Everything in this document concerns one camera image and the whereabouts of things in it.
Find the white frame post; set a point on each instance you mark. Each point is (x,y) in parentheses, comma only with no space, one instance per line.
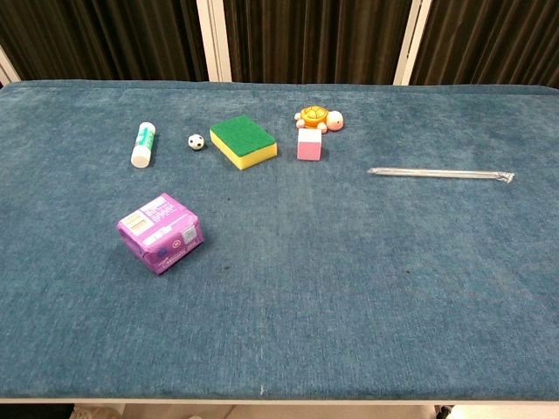
(214,39)
(6,70)
(410,43)

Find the green yellow scrubbing sponge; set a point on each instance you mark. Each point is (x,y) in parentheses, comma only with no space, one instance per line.
(242,139)

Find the green white glue stick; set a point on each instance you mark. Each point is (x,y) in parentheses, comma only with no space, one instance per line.
(142,148)

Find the pink white cube block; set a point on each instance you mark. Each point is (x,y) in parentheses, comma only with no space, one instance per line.
(309,146)

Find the clear drinking straw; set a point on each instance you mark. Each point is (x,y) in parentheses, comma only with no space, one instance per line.
(436,173)

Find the small soccer ball toy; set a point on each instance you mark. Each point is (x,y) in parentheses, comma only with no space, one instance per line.
(196,142)

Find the orange turtle toy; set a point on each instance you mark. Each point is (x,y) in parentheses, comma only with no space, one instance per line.
(316,117)

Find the blue fabric tablecloth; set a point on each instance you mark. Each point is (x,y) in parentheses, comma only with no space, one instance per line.
(305,283)

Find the purple plastic wrapped package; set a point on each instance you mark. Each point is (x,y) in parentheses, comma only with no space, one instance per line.
(159,231)

